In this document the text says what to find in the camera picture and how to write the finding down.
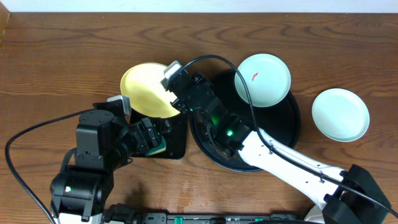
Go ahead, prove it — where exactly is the black round tray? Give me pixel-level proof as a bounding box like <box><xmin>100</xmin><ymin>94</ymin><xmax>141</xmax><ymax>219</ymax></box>
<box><xmin>189</xmin><ymin>70</ymin><xmax>301</xmax><ymax>172</ymax></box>

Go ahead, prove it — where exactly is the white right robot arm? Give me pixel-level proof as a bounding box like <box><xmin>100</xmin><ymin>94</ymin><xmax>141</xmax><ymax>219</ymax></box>
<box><xmin>162</xmin><ymin>71</ymin><xmax>397</xmax><ymax>223</ymax></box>

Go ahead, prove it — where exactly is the black rectangular tray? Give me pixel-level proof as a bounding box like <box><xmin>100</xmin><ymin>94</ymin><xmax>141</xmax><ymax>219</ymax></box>
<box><xmin>134</xmin><ymin>114</ymin><xmax>188</xmax><ymax>159</ymax></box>

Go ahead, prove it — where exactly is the green and yellow sponge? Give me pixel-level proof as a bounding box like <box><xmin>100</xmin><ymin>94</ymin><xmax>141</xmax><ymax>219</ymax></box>
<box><xmin>145</xmin><ymin>136</ymin><xmax>166</xmax><ymax>157</ymax></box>

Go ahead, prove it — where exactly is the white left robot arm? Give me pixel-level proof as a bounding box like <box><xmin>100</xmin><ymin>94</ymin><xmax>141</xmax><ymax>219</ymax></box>
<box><xmin>50</xmin><ymin>110</ymin><xmax>166</xmax><ymax>223</ymax></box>

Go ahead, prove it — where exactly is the yellow plate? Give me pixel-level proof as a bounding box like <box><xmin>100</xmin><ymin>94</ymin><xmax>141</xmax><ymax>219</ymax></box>
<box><xmin>120</xmin><ymin>62</ymin><xmax>180</xmax><ymax>118</ymax></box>

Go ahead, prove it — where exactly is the pale green plate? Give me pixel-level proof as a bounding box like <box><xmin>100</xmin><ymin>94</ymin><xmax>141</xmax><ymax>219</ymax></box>
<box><xmin>312</xmin><ymin>88</ymin><xmax>370</xmax><ymax>142</ymax></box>

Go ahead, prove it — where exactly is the light blue plate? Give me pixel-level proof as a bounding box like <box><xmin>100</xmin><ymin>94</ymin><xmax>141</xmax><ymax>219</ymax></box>
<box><xmin>234</xmin><ymin>54</ymin><xmax>292</xmax><ymax>108</ymax></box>

